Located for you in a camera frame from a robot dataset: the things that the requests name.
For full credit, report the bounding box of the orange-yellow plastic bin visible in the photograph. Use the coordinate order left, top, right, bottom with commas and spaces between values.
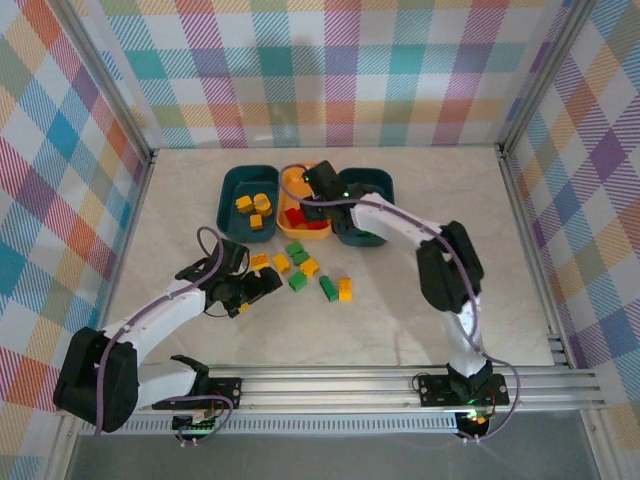
276, 162, 334, 242

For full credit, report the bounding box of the dark teal plastic bin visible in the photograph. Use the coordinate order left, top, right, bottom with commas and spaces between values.
333, 167, 397, 249
215, 164, 280, 245

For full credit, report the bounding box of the circuit board with green lights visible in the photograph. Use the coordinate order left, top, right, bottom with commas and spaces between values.
172, 410, 221, 434

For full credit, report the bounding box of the circuit board with yellow plug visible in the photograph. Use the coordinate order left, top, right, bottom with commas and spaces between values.
458, 407, 496, 434

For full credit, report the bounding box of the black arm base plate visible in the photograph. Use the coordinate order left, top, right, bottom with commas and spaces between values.
207, 377, 243, 411
417, 373, 510, 407

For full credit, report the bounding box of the aluminium mounting rail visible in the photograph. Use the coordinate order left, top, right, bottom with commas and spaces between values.
53, 364, 607, 417

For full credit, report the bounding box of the aluminium side rail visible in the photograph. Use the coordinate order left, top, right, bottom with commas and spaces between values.
84, 149, 160, 376
494, 144, 576, 371

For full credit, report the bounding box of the slotted grey cable duct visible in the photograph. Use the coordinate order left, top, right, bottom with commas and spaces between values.
119, 417, 461, 435

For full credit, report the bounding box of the purple cable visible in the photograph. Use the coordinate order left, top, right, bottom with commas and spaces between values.
93, 227, 239, 447
278, 162, 525, 444

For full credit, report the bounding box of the aluminium frame post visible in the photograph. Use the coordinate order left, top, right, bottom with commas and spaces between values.
58, 0, 157, 166
494, 0, 601, 161

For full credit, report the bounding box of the aluminium frame leg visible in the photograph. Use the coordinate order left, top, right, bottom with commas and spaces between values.
42, 414, 81, 480
582, 407, 619, 480

